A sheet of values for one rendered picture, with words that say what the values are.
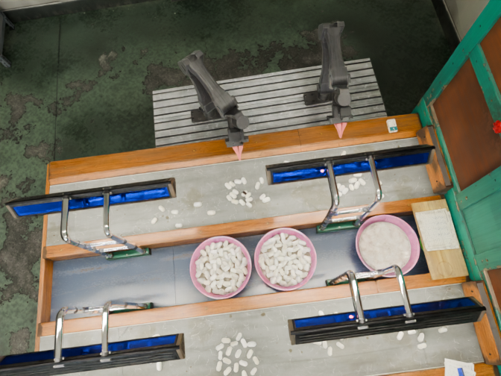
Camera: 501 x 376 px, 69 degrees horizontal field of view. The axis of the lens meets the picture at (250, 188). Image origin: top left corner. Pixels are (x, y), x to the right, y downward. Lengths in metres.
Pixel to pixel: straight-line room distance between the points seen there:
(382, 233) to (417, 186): 0.28
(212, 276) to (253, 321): 0.26
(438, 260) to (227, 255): 0.88
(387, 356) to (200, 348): 0.75
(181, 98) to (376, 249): 1.24
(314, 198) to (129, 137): 1.59
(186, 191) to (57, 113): 1.67
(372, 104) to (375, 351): 1.17
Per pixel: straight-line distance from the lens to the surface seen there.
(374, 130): 1.86
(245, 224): 1.64
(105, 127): 2.95
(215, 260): 1.64
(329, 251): 1.72
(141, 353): 1.32
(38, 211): 1.59
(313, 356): 1.63
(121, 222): 1.80
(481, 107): 1.58
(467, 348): 1.79
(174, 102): 2.06
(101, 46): 3.39
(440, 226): 1.77
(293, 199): 1.69
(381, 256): 1.71
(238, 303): 1.60
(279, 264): 1.63
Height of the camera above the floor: 2.36
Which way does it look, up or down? 71 degrees down
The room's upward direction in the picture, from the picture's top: 9 degrees counter-clockwise
